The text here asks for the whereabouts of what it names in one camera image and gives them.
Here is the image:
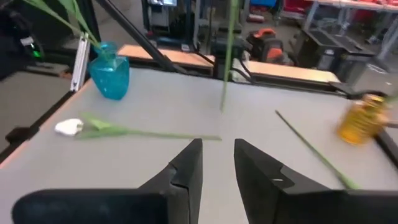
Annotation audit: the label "wooden table side board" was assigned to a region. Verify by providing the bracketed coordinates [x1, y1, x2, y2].
[117, 43, 342, 85]

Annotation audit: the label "white artificial tulip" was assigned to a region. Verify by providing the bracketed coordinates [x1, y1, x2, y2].
[274, 109, 362, 191]
[54, 112, 223, 141]

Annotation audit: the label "yellow glass vase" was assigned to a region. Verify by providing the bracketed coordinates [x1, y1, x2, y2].
[336, 92, 391, 147]

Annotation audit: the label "silver aluminium extrusion bar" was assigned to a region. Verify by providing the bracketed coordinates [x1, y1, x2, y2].
[70, 32, 91, 93]

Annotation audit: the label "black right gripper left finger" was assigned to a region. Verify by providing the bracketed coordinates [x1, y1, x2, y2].
[138, 139, 203, 224]

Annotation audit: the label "black equipment cases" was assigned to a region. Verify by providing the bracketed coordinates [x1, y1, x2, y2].
[294, 27, 379, 86]

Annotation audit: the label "orange shop vacuum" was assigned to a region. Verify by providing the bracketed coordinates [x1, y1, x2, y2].
[245, 27, 286, 65]

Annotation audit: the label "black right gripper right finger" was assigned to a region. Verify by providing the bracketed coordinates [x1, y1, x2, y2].
[234, 139, 346, 224]

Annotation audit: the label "black background rack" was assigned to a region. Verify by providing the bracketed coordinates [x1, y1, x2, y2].
[141, 0, 246, 47]

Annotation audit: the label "blue glass vase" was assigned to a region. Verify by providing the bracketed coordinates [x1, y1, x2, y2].
[88, 42, 131, 101]

